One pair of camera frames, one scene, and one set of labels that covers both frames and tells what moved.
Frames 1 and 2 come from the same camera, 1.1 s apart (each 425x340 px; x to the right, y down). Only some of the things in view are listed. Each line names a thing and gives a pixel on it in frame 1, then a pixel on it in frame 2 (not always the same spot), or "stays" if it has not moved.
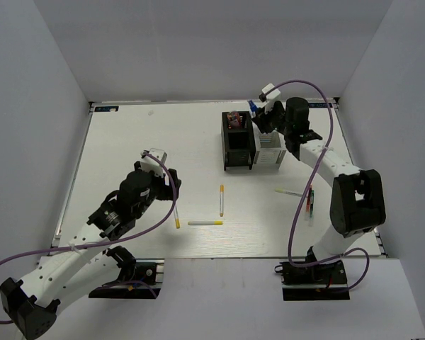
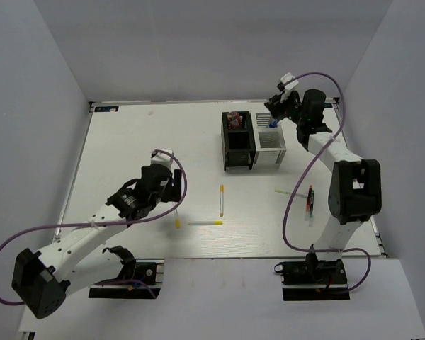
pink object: (234, 120) stays
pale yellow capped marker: (287, 192) stays
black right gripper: (262, 117) → (277, 105)
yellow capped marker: (176, 212) stays
